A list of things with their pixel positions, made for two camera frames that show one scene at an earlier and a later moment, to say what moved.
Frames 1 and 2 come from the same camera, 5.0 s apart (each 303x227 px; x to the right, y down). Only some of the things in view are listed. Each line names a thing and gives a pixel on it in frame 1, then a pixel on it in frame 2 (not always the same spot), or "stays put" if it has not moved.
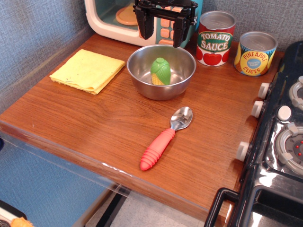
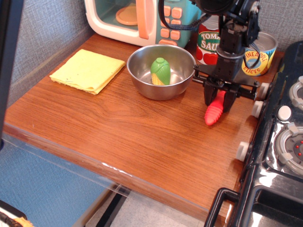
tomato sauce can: (215, 38) stays put
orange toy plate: (127, 15) stays put
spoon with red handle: (180, 119) to (214, 111)
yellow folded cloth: (87, 71) stays put
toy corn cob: (161, 72) stays put
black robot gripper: (180, 8) to (227, 72)
